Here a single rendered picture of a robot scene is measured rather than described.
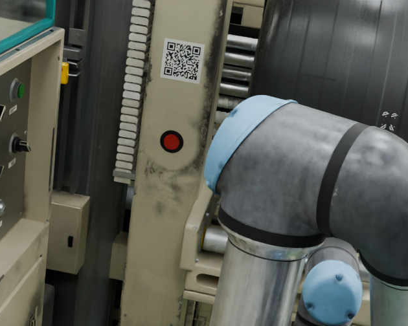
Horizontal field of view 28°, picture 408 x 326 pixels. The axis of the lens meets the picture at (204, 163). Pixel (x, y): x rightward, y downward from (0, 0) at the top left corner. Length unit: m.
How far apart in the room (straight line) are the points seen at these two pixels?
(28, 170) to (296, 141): 0.82
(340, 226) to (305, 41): 0.60
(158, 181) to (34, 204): 0.24
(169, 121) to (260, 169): 0.77
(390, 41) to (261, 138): 0.58
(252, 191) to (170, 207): 0.82
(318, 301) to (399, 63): 0.44
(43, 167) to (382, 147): 0.86
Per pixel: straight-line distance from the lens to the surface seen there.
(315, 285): 1.06
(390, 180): 0.76
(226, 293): 0.87
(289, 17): 1.35
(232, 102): 1.94
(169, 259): 1.65
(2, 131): 1.37
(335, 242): 1.17
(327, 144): 0.77
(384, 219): 0.76
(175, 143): 1.55
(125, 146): 1.59
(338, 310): 1.07
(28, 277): 1.50
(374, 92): 1.31
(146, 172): 1.59
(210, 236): 1.53
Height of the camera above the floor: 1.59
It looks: 21 degrees down
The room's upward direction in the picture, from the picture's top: 8 degrees clockwise
